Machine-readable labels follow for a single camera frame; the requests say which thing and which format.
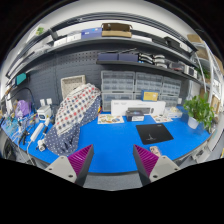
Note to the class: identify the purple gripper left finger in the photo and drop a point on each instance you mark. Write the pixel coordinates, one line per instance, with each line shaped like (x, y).
(73, 168)

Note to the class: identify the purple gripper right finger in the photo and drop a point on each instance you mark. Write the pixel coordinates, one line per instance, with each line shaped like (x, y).
(151, 167)

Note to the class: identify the black mouse pad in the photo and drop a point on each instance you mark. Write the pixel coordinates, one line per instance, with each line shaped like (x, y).
(153, 133)

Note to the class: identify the blue desk mat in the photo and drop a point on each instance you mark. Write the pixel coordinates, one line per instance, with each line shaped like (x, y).
(113, 143)

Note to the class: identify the illustrated card right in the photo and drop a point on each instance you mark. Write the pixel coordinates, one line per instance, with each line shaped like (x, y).
(161, 118)

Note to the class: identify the illustrated card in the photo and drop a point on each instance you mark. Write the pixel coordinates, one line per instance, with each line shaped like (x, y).
(161, 118)
(109, 119)

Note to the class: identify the white cylindrical tool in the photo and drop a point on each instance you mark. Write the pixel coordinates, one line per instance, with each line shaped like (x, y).
(36, 132)

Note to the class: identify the illustrated card left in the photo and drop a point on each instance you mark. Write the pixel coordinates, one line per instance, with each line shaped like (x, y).
(109, 119)

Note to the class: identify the long white box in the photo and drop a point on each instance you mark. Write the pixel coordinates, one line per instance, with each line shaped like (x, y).
(119, 107)

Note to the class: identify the white soldering station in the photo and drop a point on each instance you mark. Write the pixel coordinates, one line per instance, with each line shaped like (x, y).
(44, 112)

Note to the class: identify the patterned cloth cover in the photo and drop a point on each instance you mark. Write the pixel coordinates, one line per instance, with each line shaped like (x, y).
(80, 106)

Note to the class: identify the yellow blue box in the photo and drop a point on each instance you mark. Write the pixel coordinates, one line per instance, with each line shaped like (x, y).
(149, 95)

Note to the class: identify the green potted plant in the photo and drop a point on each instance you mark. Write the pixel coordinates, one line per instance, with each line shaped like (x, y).
(199, 109)

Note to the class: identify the grey drawer organizer right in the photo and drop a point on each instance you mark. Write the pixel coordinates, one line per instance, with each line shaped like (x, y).
(170, 91)

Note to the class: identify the grey drawer organizer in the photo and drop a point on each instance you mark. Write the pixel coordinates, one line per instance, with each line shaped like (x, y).
(170, 91)
(116, 85)
(145, 81)

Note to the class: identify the purple bag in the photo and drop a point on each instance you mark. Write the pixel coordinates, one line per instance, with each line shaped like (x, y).
(23, 108)

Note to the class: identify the white woven basket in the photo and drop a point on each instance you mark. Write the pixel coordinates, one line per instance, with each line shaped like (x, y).
(70, 83)

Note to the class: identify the grey drawer organizer middle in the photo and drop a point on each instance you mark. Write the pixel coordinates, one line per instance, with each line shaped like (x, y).
(145, 81)

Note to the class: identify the grey drawer organizer left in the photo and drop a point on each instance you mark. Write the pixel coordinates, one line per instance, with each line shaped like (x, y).
(116, 85)

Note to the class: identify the dark blue storage box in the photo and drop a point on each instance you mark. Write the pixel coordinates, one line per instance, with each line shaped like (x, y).
(117, 57)

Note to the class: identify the blue box on shelf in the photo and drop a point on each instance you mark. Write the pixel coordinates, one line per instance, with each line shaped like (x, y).
(91, 33)

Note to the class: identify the brown cardboard box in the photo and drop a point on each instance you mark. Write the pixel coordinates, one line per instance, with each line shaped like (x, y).
(116, 30)

